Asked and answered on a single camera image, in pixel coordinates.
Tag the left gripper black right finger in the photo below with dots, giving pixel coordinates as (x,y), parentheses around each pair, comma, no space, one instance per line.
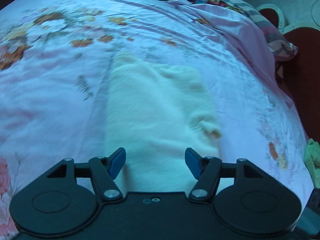
(207,173)

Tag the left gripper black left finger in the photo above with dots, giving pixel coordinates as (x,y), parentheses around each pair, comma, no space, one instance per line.
(103,173)

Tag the cream knit sweater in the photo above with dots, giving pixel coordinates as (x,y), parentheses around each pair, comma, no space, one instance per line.
(155,112)

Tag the floral pink bed quilt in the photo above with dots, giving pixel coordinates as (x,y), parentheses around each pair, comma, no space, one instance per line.
(56,64)

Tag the green cloth item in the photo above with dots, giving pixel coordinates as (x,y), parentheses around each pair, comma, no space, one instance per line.
(311,160)

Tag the red white headboard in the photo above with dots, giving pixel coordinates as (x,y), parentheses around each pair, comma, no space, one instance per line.
(299,77)

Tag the colourful striped pillow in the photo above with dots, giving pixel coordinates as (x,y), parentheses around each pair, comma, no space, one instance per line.
(281,48)

